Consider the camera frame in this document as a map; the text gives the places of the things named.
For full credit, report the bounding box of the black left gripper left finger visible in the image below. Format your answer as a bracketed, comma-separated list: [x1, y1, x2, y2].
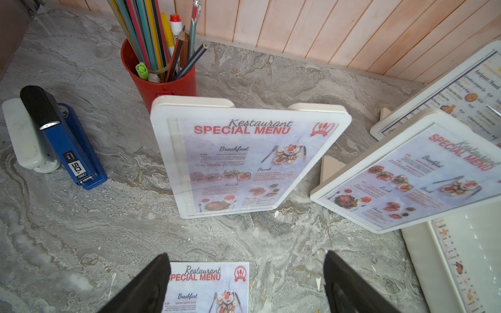
[99, 253, 171, 313]

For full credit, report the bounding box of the dim sum menu sheet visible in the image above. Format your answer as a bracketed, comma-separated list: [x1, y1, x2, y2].
[381, 51, 500, 144]

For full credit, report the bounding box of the white eraser block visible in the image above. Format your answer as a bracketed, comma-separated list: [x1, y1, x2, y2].
[2, 98, 61, 173]

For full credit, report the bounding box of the white menu holder front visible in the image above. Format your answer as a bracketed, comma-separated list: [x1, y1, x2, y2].
[370, 40, 500, 147]

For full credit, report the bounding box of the blue stapler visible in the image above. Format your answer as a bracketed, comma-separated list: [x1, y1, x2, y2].
[20, 86, 108, 190]

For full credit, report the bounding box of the dim sum menu in tray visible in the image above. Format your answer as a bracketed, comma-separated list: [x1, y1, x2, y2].
[431, 204, 500, 312]

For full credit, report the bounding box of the red special menu sheet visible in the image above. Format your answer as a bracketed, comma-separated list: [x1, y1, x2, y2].
[163, 262, 250, 313]

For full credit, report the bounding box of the white menu holder back right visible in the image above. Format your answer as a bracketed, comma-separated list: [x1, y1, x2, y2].
[310, 109, 500, 233]

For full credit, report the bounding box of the white plastic tray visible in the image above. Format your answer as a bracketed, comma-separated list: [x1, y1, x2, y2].
[402, 203, 500, 312]

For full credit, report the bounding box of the white menu holder back left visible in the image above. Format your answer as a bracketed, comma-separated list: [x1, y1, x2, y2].
[150, 95, 352, 219]

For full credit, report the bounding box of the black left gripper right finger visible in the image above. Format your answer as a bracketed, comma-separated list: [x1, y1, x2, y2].
[324, 250, 398, 312]

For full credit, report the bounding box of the coloured pencils bundle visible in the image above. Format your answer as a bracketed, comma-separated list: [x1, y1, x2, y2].
[108, 0, 208, 83]

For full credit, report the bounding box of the white menu holder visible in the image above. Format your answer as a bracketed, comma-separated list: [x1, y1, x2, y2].
[310, 109, 500, 233]
[370, 40, 500, 147]
[150, 95, 352, 219]

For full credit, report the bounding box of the red pencil cup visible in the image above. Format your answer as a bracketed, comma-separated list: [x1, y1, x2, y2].
[121, 39, 196, 112]

